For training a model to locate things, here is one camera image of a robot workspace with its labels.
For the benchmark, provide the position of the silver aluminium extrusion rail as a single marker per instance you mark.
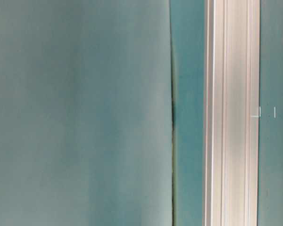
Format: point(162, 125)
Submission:
point(231, 112)

